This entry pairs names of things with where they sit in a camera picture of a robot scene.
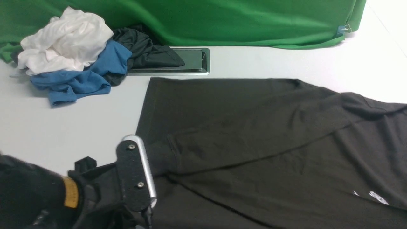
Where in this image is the blue binder clip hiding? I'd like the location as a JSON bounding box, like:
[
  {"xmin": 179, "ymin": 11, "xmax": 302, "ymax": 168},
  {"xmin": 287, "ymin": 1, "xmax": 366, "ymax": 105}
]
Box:
[{"xmin": 337, "ymin": 24, "xmax": 352, "ymax": 37}]

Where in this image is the metal table cable hatch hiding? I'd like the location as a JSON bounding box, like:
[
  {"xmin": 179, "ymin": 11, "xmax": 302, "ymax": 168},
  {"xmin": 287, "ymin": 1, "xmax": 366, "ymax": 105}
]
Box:
[{"xmin": 128, "ymin": 48, "xmax": 210, "ymax": 76}]

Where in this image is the dark teal crumpled shirt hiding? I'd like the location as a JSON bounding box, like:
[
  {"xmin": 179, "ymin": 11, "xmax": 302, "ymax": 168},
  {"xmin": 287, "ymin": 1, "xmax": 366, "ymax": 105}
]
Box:
[{"xmin": 112, "ymin": 23, "xmax": 185, "ymax": 71}]

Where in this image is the white crumpled shirt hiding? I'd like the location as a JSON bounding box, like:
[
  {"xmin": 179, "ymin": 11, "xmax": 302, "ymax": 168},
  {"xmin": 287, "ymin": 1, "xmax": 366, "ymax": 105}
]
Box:
[{"xmin": 17, "ymin": 7, "xmax": 113, "ymax": 76}]

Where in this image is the green backdrop cloth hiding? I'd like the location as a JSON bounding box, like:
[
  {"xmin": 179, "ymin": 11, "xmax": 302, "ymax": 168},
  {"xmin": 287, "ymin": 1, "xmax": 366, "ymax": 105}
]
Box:
[{"xmin": 0, "ymin": 0, "xmax": 366, "ymax": 62}]

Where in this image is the dark gray long-sleeve shirt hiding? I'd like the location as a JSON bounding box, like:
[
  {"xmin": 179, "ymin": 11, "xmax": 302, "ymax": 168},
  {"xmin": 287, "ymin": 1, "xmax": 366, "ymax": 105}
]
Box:
[{"xmin": 137, "ymin": 77, "xmax": 407, "ymax": 229}]

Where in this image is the blue crumpled shirt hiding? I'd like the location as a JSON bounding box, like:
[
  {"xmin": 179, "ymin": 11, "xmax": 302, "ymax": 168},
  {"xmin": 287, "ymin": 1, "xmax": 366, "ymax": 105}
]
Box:
[{"xmin": 30, "ymin": 40, "xmax": 132, "ymax": 106}]

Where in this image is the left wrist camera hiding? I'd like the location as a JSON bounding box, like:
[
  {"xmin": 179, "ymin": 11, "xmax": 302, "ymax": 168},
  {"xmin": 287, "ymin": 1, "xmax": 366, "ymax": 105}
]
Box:
[{"xmin": 116, "ymin": 135, "xmax": 157, "ymax": 212}]

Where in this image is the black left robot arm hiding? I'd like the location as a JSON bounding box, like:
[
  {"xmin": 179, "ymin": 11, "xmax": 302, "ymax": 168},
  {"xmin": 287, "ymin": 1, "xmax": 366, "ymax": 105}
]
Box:
[{"xmin": 1, "ymin": 155, "xmax": 152, "ymax": 229}]

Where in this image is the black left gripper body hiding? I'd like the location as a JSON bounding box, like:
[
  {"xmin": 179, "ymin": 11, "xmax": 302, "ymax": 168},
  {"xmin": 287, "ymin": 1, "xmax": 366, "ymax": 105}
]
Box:
[{"xmin": 68, "ymin": 157, "xmax": 150, "ymax": 229}]

